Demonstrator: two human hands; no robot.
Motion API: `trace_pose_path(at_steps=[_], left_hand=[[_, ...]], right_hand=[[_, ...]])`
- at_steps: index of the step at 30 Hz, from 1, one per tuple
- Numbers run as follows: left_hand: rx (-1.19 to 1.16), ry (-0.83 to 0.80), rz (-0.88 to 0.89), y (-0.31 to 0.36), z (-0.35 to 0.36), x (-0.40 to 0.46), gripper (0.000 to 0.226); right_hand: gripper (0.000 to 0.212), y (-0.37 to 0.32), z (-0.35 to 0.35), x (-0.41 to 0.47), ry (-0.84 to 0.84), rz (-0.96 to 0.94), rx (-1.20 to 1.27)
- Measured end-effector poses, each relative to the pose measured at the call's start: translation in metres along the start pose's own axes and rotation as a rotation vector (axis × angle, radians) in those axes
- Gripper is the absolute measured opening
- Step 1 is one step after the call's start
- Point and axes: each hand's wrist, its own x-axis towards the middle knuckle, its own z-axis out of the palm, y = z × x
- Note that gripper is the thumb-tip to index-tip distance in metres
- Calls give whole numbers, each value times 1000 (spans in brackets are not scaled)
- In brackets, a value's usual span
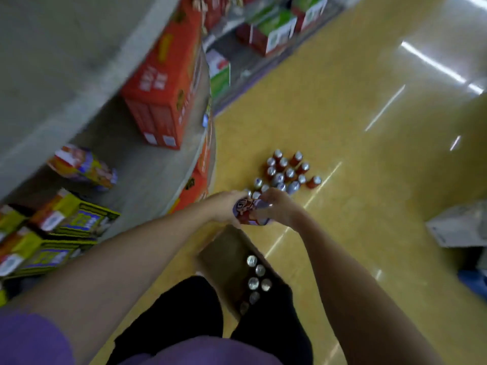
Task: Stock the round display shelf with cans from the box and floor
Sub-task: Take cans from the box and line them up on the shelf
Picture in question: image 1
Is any person's left hand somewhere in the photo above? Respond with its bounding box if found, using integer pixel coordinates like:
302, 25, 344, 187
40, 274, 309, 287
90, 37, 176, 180
207, 190, 248, 225

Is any person's right hand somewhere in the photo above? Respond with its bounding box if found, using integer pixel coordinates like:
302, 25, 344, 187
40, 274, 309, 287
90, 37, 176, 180
253, 188, 305, 229

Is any red cartoon-face can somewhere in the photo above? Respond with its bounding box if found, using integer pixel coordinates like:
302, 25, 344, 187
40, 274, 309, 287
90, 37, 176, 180
232, 196, 273, 227

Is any cluster of cans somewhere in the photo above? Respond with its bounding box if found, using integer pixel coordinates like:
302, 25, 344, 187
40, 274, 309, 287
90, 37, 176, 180
243, 149, 323, 198

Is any brown cardboard box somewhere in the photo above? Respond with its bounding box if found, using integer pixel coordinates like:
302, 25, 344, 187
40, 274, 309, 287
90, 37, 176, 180
194, 224, 294, 320

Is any round wooden shelf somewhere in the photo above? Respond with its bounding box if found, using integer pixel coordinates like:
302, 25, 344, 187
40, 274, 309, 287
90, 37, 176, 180
0, 0, 218, 285

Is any person's right forearm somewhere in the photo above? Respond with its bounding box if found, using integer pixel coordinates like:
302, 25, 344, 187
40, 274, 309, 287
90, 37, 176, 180
296, 212, 446, 365

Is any person's left forearm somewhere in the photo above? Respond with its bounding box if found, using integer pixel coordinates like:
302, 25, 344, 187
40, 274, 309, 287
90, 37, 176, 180
7, 203, 218, 365

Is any red porridge print carton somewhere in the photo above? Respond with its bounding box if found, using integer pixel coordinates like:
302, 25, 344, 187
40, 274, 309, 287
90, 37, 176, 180
167, 169, 209, 215
196, 109, 214, 175

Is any small green-top box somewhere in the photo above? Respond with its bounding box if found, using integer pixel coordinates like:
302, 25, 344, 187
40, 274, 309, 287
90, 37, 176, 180
291, 0, 330, 33
235, 7, 281, 44
205, 49, 232, 99
249, 9, 298, 57

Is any small red carton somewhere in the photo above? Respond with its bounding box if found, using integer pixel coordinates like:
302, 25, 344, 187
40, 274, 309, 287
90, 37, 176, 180
121, 0, 202, 151

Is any row of yellow orange cartons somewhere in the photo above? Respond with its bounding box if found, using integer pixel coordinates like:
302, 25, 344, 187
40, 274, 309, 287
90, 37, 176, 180
0, 143, 121, 308

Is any grey white box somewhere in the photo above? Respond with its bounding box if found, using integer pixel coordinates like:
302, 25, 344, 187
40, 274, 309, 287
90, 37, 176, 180
425, 199, 487, 248

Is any red cartoon face carton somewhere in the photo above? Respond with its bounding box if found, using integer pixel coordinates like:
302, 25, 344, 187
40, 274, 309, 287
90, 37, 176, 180
192, 0, 244, 34

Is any blue plastic item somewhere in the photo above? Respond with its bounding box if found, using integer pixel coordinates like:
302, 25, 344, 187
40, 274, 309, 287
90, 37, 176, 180
456, 269, 487, 301

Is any purple shirt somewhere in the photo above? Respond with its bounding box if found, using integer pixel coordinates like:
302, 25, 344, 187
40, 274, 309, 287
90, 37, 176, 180
0, 313, 284, 365

